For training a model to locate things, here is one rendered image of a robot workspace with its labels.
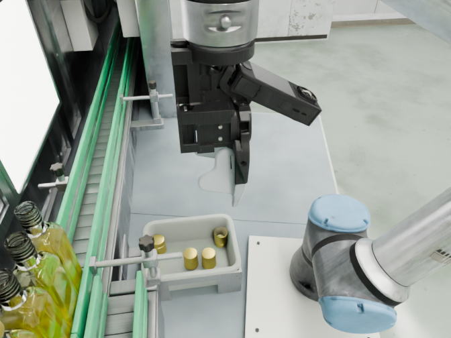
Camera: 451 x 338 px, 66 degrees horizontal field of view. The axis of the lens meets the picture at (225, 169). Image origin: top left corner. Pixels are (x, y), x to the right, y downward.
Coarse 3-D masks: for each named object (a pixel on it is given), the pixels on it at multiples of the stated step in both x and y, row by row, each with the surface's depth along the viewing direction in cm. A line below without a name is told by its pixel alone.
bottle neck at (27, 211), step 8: (16, 208) 50; (24, 208) 51; (32, 208) 50; (16, 216) 50; (24, 216) 49; (32, 216) 50; (40, 216) 52; (24, 224) 50; (32, 224) 51; (40, 224) 52; (32, 232) 52; (40, 232) 52
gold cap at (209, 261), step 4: (208, 248) 85; (212, 248) 85; (204, 252) 84; (208, 252) 84; (212, 252) 84; (204, 256) 83; (208, 256) 83; (212, 256) 83; (204, 260) 84; (208, 260) 83; (212, 260) 84; (204, 264) 85; (208, 264) 84; (212, 264) 85; (208, 268) 85; (212, 268) 86
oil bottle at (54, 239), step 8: (48, 224) 55; (56, 224) 56; (48, 232) 53; (56, 232) 55; (64, 232) 57; (32, 240) 52; (40, 240) 52; (48, 240) 53; (56, 240) 54; (64, 240) 57; (40, 248) 52; (48, 248) 53; (56, 248) 54; (64, 248) 57; (64, 256) 56; (72, 256) 60; (64, 264) 56; (72, 264) 60; (72, 272) 59; (80, 272) 63; (72, 280) 59; (80, 280) 63
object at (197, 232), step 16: (160, 224) 88; (176, 224) 89; (192, 224) 90; (208, 224) 90; (224, 224) 91; (176, 240) 92; (192, 240) 92; (208, 240) 92; (224, 256) 89; (144, 272) 77; (176, 272) 85; (192, 272) 77; (208, 272) 77; (224, 272) 77
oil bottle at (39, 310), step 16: (32, 288) 46; (0, 304) 44; (32, 304) 45; (48, 304) 48; (0, 320) 43; (16, 320) 43; (32, 320) 44; (48, 320) 48; (64, 320) 53; (48, 336) 47; (64, 336) 53
